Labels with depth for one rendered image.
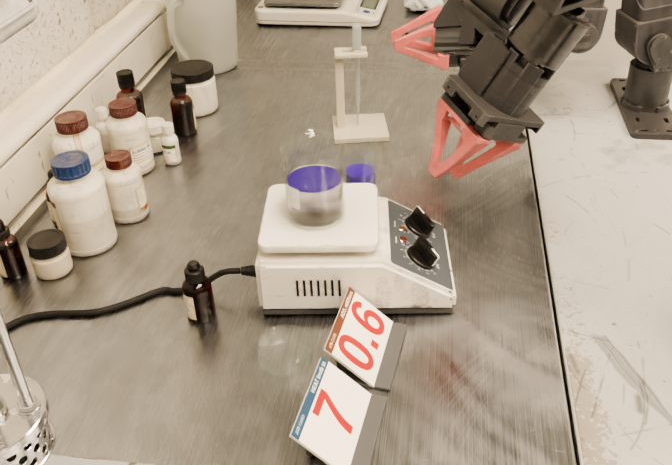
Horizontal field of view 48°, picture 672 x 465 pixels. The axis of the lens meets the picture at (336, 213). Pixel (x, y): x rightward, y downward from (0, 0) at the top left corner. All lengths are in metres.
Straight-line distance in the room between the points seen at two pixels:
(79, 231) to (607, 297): 0.58
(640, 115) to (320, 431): 0.75
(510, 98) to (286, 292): 0.29
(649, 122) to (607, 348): 0.50
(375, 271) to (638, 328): 0.27
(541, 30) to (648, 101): 0.51
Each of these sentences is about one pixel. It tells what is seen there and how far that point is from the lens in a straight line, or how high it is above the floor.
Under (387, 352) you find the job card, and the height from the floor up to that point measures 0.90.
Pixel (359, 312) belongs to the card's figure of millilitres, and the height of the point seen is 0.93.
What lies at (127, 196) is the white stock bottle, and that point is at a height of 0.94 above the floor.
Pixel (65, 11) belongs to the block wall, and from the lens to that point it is 1.21.
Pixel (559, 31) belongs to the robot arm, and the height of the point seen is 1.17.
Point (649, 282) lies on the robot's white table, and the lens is 0.87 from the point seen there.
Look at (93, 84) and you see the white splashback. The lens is 1.17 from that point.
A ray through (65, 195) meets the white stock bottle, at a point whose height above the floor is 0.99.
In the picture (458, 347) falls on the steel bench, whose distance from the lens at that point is 0.74.
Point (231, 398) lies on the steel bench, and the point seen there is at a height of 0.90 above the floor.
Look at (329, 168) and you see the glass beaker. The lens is 0.71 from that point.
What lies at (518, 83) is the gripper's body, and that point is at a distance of 0.73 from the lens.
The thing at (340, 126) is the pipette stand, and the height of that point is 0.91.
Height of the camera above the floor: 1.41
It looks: 33 degrees down
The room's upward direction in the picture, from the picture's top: 2 degrees counter-clockwise
